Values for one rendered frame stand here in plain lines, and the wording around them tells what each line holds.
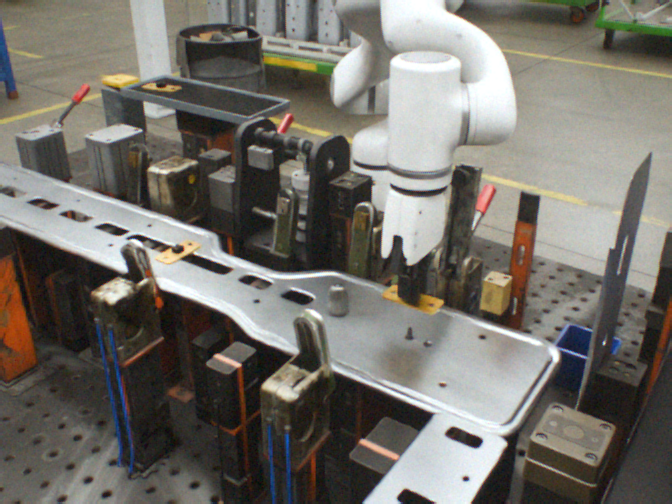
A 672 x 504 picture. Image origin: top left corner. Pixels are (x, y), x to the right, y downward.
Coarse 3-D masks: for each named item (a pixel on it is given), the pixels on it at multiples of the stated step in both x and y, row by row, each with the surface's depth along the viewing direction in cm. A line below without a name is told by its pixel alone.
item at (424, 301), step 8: (392, 288) 105; (384, 296) 103; (392, 296) 103; (424, 296) 103; (408, 304) 101; (416, 304) 101; (424, 304) 101; (432, 304) 102; (440, 304) 101; (424, 312) 100; (432, 312) 100
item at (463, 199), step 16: (464, 176) 105; (480, 176) 108; (464, 192) 109; (464, 208) 110; (448, 224) 111; (464, 224) 110; (448, 240) 112; (464, 240) 110; (448, 256) 114; (464, 256) 112
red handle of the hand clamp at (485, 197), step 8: (488, 184) 118; (480, 192) 118; (488, 192) 117; (480, 200) 117; (488, 200) 117; (480, 208) 116; (480, 216) 116; (472, 232) 115; (456, 248) 114; (456, 256) 113; (456, 264) 113
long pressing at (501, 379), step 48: (48, 192) 152; (48, 240) 134; (96, 240) 133; (192, 240) 133; (192, 288) 118; (240, 288) 118; (288, 288) 118; (384, 288) 118; (288, 336) 106; (336, 336) 106; (384, 336) 106; (432, 336) 107; (528, 336) 106; (384, 384) 97; (432, 384) 97; (480, 384) 97; (528, 384) 97
